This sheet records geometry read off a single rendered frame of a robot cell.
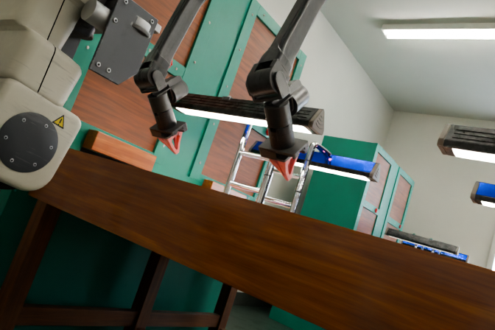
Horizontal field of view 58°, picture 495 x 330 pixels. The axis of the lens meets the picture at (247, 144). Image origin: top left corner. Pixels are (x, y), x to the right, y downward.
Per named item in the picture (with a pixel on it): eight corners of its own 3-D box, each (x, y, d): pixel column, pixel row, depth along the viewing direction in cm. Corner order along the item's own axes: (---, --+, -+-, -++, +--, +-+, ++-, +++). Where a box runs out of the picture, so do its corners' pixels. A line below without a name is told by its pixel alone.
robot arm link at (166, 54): (186, -23, 145) (210, -32, 138) (197, -10, 149) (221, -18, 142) (126, 81, 127) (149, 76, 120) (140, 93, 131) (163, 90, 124)
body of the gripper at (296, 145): (274, 140, 109) (269, 113, 105) (310, 147, 103) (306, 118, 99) (258, 153, 105) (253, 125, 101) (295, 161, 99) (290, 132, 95)
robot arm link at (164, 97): (142, 93, 128) (155, 95, 125) (158, 84, 132) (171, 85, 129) (149, 115, 131) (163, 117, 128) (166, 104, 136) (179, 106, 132)
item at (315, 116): (311, 127, 130) (319, 104, 131) (167, 105, 167) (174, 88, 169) (323, 135, 136) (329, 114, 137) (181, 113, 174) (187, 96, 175)
